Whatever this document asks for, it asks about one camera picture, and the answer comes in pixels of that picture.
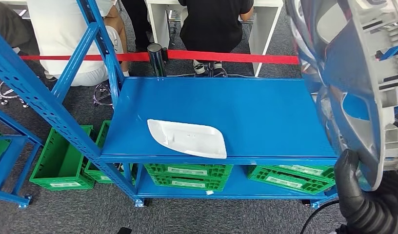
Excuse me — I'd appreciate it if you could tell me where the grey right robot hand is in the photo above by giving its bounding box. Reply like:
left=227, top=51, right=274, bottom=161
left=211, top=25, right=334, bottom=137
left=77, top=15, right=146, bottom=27
left=334, top=149, right=398, bottom=216

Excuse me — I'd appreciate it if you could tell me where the silver plastic wheel hubcap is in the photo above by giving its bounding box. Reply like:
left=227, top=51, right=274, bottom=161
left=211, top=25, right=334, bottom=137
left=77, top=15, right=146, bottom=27
left=288, top=0, right=398, bottom=192

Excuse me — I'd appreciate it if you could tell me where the white plastic car part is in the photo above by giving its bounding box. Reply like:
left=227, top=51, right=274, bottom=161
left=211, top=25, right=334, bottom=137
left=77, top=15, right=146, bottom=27
left=147, top=118, right=228, bottom=159

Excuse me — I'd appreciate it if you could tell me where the red barrier belt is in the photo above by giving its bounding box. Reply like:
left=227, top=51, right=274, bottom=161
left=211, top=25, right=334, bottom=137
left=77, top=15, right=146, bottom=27
left=20, top=51, right=150, bottom=62
left=167, top=49, right=300, bottom=65

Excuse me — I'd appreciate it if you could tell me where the white desk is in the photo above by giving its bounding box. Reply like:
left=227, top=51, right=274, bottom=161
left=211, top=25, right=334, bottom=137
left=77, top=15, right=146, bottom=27
left=145, top=0, right=284, bottom=77

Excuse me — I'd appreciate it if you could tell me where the person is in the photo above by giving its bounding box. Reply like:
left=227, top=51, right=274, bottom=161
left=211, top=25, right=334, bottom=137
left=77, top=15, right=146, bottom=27
left=120, top=0, right=153, bottom=52
left=178, top=0, right=255, bottom=78
left=26, top=0, right=130, bottom=87
left=0, top=1, right=40, bottom=56

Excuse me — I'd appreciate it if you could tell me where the green crate with parts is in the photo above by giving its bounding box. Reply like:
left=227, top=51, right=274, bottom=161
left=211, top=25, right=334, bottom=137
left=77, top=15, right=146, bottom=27
left=85, top=120, right=137, bottom=184

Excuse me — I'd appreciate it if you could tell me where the chrome stool base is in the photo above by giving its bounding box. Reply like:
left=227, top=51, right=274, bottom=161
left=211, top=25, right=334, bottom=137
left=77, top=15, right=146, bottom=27
left=0, top=80, right=29, bottom=108
left=93, top=82, right=115, bottom=108

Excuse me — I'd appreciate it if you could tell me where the empty green plastic crate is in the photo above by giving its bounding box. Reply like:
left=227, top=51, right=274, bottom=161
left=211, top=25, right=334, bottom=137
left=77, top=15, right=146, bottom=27
left=29, top=125, right=96, bottom=191

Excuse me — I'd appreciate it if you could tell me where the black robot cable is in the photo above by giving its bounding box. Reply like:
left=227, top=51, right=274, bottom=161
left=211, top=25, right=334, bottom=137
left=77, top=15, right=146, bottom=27
left=299, top=199, right=340, bottom=234

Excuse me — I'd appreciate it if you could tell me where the chrome barrier post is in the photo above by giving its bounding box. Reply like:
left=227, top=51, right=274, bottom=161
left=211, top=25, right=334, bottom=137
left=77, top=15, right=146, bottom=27
left=146, top=42, right=169, bottom=77

